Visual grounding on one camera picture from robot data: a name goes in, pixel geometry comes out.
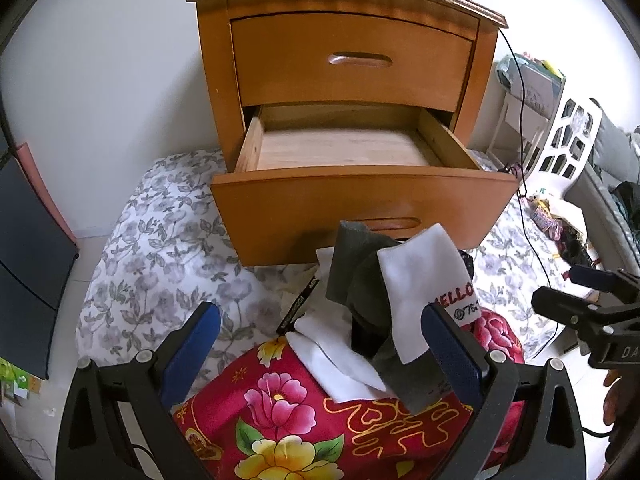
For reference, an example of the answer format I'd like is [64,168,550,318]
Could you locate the wooden drawer with slanted handle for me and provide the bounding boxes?
[230,12,476,111]

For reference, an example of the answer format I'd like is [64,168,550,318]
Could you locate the green packet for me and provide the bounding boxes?
[0,357,41,406]

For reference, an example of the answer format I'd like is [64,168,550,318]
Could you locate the person's right hand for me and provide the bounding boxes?
[602,367,640,426]

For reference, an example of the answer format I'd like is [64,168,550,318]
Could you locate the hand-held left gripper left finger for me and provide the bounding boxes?
[55,301,222,480]

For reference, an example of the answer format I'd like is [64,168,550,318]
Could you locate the wooden drawer with level handle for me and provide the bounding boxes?
[210,104,518,267]

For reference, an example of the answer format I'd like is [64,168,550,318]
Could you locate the black printed strap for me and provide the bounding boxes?
[276,275,321,336]

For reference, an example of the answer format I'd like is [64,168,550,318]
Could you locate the black cable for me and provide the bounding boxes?
[400,0,568,353]

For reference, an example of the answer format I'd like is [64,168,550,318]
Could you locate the cream paper bag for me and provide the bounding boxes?
[542,197,583,231]

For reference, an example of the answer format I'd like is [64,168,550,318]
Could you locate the black knitted cloth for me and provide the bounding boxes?
[555,227,596,266]

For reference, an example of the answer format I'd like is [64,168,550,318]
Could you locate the grey floral quilt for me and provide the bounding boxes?
[75,150,601,386]

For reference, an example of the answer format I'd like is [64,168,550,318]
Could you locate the pink board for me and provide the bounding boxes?
[15,142,78,246]

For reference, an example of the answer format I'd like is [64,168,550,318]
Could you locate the colourful patterned roll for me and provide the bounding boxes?
[530,205,566,241]

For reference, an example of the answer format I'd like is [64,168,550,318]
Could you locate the teal plastic bag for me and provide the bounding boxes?
[495,55,526,96]

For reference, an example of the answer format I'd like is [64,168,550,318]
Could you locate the white shirt with cat embroidery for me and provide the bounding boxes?
[287,247,391,403]

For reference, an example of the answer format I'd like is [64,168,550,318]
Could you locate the wooden nightstand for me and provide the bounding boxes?
[187,0,510,201]

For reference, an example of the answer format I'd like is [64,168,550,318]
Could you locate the grey printed book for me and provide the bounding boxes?
[520,62,566,121]

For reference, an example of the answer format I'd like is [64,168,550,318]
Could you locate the dark grey cloth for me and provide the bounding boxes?
[347,250,401,361]

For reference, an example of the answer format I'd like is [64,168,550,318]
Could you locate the white sock with red letters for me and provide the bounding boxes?
[377,223,483,365]

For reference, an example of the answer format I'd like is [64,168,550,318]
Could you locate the dark cabinet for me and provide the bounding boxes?
[0,155,80,381]

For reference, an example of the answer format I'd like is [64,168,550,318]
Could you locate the white cutout rack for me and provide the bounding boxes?
[492,92,603,181]

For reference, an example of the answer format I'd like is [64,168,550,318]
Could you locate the red floral blanket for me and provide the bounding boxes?
[172,310,526,480]

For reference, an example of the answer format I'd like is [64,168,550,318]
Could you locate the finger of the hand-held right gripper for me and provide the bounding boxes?
[570,264,640,303]
[531,286,640,333]

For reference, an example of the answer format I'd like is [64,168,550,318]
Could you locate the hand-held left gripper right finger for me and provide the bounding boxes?
[421,302,586,480]

